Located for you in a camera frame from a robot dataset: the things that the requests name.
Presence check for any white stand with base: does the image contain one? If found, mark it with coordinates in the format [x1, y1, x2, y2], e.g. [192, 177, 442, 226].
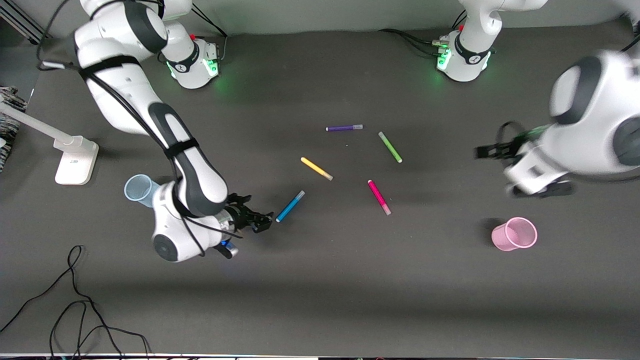
[0, 97, 100, 186]

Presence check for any yellow marker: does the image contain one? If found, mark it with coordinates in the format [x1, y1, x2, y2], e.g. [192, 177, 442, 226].
[300, 156, 334, 182]

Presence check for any black base cable bundle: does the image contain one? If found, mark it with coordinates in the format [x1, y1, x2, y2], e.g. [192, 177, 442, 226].
[378, 28, 449, 57]
[187, 2, 230, 65]

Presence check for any pink marker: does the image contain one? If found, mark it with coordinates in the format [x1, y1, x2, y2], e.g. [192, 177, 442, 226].
[367, 179, 392, 216]

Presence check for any translucent pink cup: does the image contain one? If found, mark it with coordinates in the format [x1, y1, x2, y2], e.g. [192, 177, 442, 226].
[491, 216, 539, 252]

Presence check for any green marker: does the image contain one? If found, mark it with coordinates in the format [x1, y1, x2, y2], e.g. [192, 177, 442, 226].
[377, 131, 404, 164]

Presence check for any aluminium frame rail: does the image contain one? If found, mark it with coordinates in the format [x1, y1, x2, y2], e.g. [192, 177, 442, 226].
[0, 0, 47, 46]

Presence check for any loose black cable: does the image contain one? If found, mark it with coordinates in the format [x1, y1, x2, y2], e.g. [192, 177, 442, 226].
[0, 244, 152, 359]

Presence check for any blue marker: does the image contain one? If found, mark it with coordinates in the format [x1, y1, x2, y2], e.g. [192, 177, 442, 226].
[275, 190, 306, 224]

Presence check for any striped woven cloth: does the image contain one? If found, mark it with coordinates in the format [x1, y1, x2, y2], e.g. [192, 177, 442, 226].
[0, 86, 27, 174]

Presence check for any translucent blue cup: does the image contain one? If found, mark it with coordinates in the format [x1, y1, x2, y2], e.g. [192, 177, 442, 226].
[124, 174, 162, 208]

